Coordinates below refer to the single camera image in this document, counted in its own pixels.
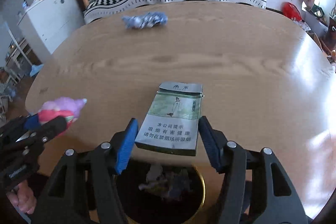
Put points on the cluttered metal shelf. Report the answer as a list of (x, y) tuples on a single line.
[(17, 56)]

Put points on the crumpled white paper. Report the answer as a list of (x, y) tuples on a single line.
[(155, 174)]

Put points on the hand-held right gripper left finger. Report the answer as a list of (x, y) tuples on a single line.
[(125, 146)]

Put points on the pink purple wrapper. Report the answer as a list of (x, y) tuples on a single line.
[(63, 107)]

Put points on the green grey cigarette pack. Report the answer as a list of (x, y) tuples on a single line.
[(170, 119)]

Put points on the red plastic bag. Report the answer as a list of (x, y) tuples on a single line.
[(291, 11)]

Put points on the wooden table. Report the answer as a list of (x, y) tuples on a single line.
[(210, 56)]

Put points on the person's left hand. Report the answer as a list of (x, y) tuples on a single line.
[(23, 200)]

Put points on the black trash bin gold rim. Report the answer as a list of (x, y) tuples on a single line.
[(191, 203)]

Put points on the white cabinet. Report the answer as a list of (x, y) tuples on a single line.
[(50, 19)]

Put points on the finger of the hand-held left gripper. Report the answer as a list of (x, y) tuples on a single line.
[(32, 122), (50, 129)]

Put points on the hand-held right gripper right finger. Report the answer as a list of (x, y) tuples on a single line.
[(210, 145)]

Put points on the blue white crumpled wrapper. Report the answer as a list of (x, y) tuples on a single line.
[(144, 19)]

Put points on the blue round floor mat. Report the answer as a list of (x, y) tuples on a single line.
[(36, 70)]

